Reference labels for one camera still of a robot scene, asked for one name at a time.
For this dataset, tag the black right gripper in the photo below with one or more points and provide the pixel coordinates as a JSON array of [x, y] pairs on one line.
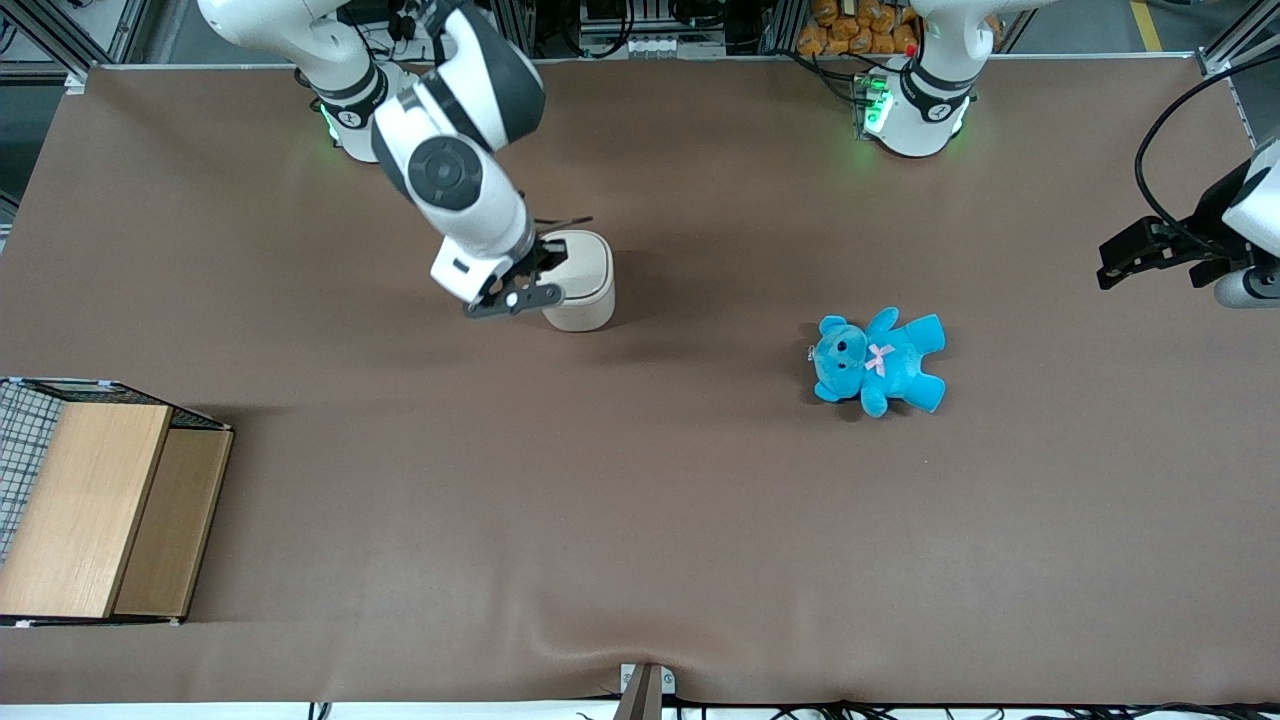
[[543, 256]]

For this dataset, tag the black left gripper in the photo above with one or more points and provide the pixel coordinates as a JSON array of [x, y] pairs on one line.
[[1186, 245]]

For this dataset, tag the white small trash can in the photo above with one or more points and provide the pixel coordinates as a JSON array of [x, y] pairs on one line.
[[590, 285]]

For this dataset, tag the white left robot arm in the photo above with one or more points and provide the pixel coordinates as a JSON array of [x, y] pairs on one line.
[[915, 120]]

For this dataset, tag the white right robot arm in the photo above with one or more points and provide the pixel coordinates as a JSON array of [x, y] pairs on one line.
[[450, 170]]

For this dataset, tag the brown table cover sheet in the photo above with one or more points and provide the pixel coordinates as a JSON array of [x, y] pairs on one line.
[[640, 500]]

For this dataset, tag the white terminal block row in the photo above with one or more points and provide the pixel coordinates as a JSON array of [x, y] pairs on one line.
[[650, 44]]

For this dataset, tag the blue teddy bear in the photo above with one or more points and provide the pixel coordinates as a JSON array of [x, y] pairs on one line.
[[880, 362]]

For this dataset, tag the orange plush toy pile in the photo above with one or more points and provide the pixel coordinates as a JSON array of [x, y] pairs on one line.
[[860, 25]]

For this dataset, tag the wooden panel cabinet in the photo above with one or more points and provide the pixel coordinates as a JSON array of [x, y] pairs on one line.
[[85, 510]]

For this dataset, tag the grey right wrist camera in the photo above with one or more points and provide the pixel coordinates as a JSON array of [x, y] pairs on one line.
[[465, 272]]

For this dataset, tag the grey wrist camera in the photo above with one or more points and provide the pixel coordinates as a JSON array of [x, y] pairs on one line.
[[1250, 288], [465, 272]]

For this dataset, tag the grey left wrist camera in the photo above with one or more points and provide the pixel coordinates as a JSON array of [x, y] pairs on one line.
[[1250, 288]]

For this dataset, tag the aluminium frame profile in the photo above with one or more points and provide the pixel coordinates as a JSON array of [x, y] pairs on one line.
[[70, 35], [1235, 40]]

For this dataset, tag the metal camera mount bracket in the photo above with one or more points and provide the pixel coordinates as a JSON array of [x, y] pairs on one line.
[[645, 688]]

